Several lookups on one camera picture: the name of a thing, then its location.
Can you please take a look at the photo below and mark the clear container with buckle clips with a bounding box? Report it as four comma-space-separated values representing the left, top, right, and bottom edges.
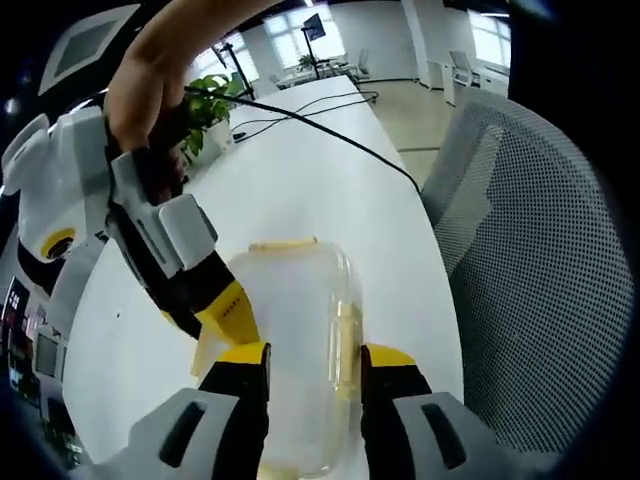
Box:
191, 236, 367, 477

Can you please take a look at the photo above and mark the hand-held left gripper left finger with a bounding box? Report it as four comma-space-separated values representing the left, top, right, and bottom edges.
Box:
127, 341, 274, 480

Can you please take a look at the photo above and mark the grey mesh office chair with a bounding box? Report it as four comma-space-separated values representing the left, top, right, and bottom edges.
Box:
418, 88, 639, 452

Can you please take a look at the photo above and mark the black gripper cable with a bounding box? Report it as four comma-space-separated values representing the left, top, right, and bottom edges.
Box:
181, 84, 422, 195

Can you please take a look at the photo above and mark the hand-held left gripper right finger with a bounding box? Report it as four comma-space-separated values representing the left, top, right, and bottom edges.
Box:
359, 342, 502, 480

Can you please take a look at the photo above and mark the green plant in white pot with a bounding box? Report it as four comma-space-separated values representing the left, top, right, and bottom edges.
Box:
178, 73, 247, 167

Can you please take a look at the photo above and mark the person's right hand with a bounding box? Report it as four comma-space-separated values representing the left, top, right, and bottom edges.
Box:
104, 74, 191, 202

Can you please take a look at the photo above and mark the ceiling air vent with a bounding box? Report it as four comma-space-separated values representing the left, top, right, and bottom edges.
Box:
38, 3, 143, 97

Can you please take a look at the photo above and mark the black tripod stand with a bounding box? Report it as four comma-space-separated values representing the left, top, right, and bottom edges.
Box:
213, 41, 257, 101

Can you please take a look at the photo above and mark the monitor on floor stand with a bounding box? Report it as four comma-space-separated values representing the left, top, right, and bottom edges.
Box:
298, 13, 327, 82

